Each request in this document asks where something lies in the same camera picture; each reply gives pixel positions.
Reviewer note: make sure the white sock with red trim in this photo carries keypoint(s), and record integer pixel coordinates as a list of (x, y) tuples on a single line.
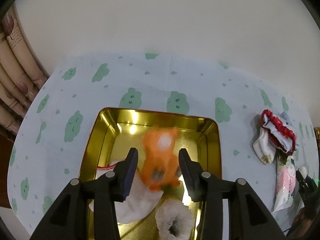
[(138, 204)]

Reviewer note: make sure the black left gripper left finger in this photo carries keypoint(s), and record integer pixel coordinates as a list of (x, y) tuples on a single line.
[(67, 216)]

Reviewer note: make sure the orange big-eyed squishy toy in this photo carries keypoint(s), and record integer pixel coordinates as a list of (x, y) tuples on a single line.
[(161, 167)]

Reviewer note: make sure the light blue sock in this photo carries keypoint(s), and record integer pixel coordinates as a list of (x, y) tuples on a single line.
[(284, 115)]

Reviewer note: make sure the pink wet wipes pack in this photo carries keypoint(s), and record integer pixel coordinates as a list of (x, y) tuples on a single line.
[(286, 181)]

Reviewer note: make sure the gold tin box red sides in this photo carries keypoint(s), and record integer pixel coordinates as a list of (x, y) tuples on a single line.
[(116, 130)]

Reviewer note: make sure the white fluffy ball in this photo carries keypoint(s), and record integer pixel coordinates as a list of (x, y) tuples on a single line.
[(303, 172)]

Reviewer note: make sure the beige patterned curtain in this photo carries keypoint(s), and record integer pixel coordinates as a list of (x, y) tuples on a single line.
[(21, 76)]

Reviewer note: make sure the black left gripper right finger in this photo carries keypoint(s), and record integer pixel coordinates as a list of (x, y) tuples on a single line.
[(248, 217)]

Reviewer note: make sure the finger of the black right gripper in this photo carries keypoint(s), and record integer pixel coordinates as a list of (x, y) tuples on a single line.
[(303, 187)]

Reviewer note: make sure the white and red patterned sock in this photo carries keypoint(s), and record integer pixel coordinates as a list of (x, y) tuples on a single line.
[(274, 134)]

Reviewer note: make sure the white fluffy sock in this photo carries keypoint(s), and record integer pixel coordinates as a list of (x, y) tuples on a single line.
[(174, 220)]

